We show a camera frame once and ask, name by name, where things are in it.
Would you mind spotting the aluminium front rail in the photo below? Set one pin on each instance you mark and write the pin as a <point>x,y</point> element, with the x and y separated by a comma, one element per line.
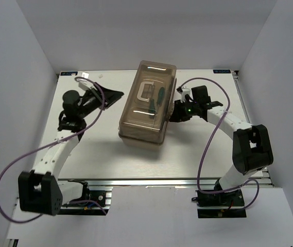
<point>163,182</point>

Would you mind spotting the beige cantilever toolbox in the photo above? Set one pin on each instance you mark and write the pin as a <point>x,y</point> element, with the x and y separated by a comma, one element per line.
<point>136,127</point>

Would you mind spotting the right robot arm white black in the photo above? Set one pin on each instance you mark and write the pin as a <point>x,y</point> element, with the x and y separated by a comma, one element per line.
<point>222,119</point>

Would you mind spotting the blue label sticker right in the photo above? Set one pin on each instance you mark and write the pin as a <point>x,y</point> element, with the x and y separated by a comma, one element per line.
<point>222,71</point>

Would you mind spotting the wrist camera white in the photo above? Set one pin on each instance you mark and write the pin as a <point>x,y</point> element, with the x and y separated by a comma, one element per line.
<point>83,79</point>
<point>185,93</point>

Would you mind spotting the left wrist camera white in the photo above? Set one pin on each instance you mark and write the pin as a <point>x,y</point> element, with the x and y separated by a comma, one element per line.
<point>83,79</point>

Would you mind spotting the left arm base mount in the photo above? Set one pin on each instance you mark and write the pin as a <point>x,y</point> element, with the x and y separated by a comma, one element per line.
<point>94,203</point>

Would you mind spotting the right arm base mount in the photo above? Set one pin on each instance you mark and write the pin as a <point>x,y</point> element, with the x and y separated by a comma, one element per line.
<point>220,206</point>

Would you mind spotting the large green handle screwdriver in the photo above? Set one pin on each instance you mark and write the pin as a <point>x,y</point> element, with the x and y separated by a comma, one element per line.
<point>152,108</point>

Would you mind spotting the blue label sticker left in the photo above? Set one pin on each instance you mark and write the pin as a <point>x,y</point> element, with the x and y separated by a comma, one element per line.
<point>68,73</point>

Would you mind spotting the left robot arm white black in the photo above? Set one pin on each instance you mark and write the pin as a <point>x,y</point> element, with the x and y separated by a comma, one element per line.
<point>40,191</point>

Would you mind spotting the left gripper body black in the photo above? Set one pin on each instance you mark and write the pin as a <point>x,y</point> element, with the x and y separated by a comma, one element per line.
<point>91,103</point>

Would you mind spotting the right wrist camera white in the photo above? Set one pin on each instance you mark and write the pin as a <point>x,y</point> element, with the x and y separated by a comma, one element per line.
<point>185,93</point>

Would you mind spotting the blue label sticker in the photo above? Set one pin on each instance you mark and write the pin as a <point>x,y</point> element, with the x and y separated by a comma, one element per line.
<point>222,71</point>
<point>68,73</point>

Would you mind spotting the green handle long screwdriver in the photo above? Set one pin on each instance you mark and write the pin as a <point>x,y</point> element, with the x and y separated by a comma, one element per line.
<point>161,95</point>

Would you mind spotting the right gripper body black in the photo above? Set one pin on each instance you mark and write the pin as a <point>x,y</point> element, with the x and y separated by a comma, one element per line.
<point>187,108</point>

